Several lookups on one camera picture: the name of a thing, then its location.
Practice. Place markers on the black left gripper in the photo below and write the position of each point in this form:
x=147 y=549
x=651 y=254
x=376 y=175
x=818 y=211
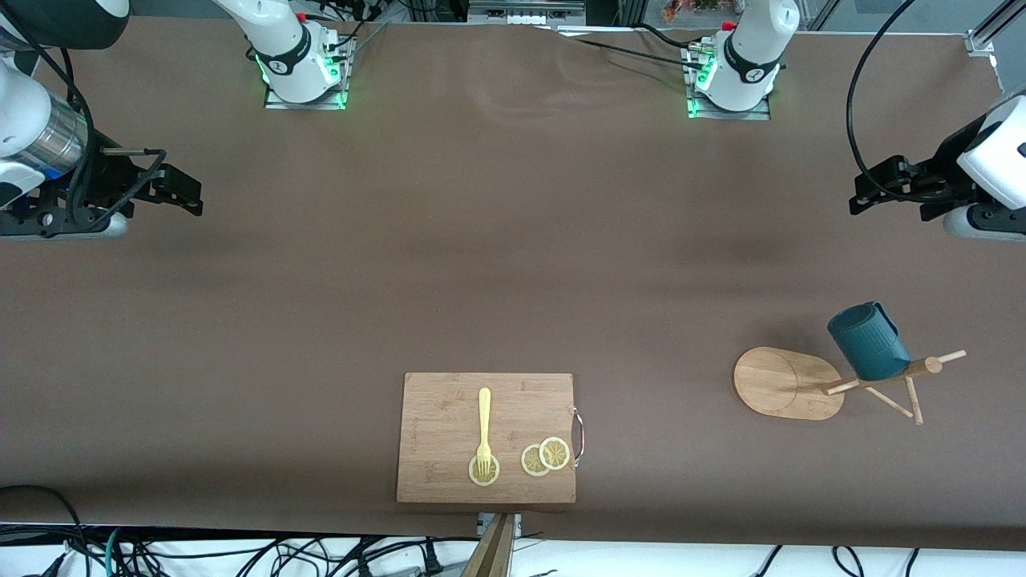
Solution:
x=943 y=171

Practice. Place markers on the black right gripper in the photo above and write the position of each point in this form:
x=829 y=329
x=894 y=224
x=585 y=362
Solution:
x=106 y=180

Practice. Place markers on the teal mug with yellow inside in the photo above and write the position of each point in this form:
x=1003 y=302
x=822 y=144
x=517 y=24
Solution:
x=870 y=344

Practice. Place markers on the wooden mug rack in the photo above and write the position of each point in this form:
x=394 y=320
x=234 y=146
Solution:
x=781 y=385

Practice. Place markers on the brown table cover sheet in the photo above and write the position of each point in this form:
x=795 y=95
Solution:
x=481 y=280

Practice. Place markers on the bamboo cutting board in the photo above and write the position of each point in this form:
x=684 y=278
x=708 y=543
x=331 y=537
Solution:
x=441 y=417

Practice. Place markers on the yellow plastic fork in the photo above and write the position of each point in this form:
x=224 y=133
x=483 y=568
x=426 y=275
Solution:
x=484 y=417

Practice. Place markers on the metal power strip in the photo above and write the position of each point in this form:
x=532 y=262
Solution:
x=525 y=12

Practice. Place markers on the lemon slice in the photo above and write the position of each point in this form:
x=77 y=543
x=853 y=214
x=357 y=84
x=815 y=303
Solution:
x=531 y=462
x=555 y=453
x=474 y=478

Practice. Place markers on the black power plug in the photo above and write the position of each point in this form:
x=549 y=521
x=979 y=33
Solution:
x=434 y=561

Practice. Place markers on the wooden beam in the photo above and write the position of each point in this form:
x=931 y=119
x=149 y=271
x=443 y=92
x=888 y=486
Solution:
x=493 y=553

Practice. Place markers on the aluminium arm base plate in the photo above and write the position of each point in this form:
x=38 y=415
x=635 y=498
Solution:
x=757 y=114
x=346 y=80

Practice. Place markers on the aluminium frame profile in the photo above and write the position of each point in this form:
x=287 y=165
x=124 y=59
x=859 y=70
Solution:
x=990 y=28

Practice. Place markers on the metal beam bracket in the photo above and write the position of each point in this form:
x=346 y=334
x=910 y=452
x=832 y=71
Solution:
x=515 y=525

